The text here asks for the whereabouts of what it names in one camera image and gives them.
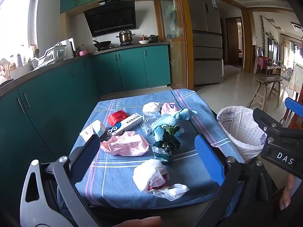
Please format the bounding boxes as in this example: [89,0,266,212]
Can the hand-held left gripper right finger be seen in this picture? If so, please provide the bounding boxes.
[187,134,280,227]

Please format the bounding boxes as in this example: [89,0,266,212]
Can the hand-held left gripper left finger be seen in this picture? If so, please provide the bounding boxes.
[20,134,105,227]

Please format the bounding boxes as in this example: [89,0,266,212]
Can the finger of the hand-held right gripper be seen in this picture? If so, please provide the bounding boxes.
[285,97,303,118]
[253,108,285,138]

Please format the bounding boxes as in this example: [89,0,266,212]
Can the white bag-lined waste bin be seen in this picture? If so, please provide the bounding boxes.
[216,106,269,161]

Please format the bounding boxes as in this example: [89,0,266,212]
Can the small white carton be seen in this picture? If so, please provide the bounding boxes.
[79,119,106,142]

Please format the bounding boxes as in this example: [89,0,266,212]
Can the pink plastic bag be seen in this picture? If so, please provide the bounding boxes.
[100,131,150,156]

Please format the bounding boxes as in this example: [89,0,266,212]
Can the dark green snack packet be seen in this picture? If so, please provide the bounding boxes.
[151,136,181,165]

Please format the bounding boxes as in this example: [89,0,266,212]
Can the green vegetable scrap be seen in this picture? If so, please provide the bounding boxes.
[163,125,180,135]

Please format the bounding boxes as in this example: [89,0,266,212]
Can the red packet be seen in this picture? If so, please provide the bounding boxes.
[108,111,129,127]

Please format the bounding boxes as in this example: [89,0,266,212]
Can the white and blue medicine box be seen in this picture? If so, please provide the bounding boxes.
[108,112,144,137]

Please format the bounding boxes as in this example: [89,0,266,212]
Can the teal cloth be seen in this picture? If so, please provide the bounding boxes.
[151,108,198,140]

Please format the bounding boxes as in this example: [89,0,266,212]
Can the white plastic bag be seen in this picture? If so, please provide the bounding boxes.
[132,159,190,201]

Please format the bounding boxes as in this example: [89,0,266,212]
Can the small pink packet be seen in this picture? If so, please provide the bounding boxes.
[161,102,180,115]

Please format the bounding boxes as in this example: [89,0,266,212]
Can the clear plastic bag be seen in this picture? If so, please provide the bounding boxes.
[141,111,166,135]

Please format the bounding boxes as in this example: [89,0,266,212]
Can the white tissue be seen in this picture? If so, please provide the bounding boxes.
[142,102,161,116]

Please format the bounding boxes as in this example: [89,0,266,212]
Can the person's right hand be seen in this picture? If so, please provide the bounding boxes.
[279,175,297,211]

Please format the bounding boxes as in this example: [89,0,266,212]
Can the reddish carved wooden chair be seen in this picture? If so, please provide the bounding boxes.
[283,113,303,129]

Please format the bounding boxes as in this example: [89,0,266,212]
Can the blue striped tablecloth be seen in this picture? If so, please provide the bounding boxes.
[58,89,244,210]

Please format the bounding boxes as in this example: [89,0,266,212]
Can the cream tablecloth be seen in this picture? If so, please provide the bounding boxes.
[290,64,303,92]

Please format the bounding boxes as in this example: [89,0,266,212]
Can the wooden stool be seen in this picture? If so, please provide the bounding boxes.
[247,77,283,110]

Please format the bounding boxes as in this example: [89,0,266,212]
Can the wooden dining chairs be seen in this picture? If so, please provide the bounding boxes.
[254,45,284,77]

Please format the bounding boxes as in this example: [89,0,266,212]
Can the teal kitchen base cabinets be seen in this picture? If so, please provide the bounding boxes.
[0,44,171,178]

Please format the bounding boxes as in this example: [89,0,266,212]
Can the brown interior door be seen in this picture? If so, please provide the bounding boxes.
[225,16,244,67]

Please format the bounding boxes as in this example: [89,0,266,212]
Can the grey refrigerator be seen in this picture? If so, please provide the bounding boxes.
[185,0,223,86]

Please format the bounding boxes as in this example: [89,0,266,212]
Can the white dish rack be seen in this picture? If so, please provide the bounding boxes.
[30,42,67,69]

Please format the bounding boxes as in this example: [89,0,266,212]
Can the white kitchen appliance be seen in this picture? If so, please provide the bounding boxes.
[62,37,77,59]

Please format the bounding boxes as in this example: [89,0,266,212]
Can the wooden framed glass door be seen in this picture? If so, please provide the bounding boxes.
[154,0,194,90]

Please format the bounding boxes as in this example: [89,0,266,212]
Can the black wok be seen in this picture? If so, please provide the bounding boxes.
[92,40,112,50]

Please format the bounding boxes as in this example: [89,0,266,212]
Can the steel stock pot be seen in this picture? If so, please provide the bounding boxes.
[116,30,136,45]

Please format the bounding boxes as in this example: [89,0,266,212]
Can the black range hood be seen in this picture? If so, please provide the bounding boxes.
[83,0,137,37]

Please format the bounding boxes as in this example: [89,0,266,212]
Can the kitchen window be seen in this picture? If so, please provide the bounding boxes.
[0,0,38,59]

